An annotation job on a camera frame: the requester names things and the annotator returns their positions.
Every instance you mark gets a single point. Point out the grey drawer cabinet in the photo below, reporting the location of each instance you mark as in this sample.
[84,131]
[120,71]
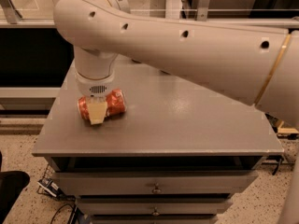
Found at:
[169,125]

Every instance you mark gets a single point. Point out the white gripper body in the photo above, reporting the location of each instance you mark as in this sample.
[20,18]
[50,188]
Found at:
[95,88]

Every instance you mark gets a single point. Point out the drawer metal knob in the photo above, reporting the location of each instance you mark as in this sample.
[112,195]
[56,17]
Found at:
[155,212]
[156,189]

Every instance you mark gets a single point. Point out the top drawer metal knob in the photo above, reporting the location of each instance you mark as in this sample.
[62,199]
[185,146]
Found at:
[156,189]

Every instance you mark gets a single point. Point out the metal window railing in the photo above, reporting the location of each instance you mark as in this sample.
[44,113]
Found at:
[273,13]

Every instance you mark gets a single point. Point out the top grey drawer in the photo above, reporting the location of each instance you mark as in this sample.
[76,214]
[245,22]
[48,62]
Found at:
[141,183]

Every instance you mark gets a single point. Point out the power strip on floor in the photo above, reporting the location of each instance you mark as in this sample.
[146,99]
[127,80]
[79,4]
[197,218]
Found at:
[49,186]

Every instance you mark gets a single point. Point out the red Coca-Cola can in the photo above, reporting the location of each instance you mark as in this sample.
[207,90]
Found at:
[115,104]

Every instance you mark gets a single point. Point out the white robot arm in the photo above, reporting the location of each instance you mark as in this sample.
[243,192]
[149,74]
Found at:
[254,65]

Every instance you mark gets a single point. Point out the yellow frame stand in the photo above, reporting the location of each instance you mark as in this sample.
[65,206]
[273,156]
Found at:
[284,128]

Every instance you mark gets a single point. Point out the grey drawer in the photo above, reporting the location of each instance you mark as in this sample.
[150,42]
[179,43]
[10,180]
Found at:
[141,183]
[145,206]

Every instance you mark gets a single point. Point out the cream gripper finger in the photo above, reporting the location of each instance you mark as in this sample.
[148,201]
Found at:
[97,108]

